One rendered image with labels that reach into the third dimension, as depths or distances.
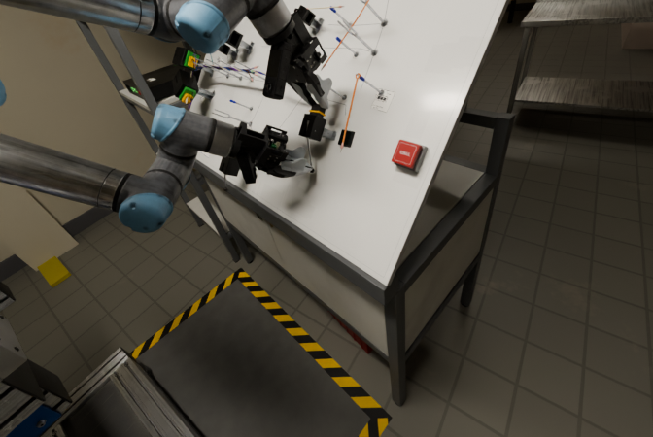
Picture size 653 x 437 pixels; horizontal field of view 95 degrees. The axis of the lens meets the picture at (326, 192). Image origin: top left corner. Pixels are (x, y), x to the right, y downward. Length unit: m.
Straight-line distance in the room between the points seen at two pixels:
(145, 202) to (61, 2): 0.31
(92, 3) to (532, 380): 1.73
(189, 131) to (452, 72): 0.54
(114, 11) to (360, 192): 0.56
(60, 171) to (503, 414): 1.54
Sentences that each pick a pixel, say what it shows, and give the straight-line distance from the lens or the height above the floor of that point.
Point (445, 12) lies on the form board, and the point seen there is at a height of 1.31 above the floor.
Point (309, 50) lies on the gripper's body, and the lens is 0.71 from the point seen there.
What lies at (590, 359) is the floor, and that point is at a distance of 1.76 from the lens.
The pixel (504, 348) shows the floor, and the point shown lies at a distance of 1.66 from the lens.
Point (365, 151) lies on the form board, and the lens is 0.74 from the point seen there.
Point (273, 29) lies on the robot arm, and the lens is 0.66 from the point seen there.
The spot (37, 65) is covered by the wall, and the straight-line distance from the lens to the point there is 3.00.
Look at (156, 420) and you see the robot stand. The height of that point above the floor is 0.23.
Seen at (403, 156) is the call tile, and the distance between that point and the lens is 0.65.
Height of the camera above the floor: 1.44
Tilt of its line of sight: 38 degrees down
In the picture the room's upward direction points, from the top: 12 degrees counter-clockwise
